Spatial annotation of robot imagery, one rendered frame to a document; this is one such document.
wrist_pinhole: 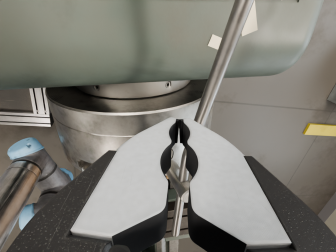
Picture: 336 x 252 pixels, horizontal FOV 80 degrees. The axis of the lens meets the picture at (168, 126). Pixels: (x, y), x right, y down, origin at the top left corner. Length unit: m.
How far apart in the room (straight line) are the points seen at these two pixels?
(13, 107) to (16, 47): 1.32
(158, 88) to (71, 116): 0.13
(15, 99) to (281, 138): 2.25
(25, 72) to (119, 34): 0.11
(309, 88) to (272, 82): 0.40
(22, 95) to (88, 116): 1.22
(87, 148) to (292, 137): 2.26
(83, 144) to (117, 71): 0.14
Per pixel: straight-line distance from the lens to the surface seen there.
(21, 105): 1.53
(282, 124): 2.26
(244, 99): 1.88
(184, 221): 0.95
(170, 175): 0.28
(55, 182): 0.69
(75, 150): 0.35
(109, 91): 0.32
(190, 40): 0.23
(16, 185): 0.57
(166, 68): 0.24
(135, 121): 0.27
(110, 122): 0.28
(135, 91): 0.31
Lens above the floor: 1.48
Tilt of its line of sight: 58 degrees down
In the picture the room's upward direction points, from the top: 161 degrees clockwise
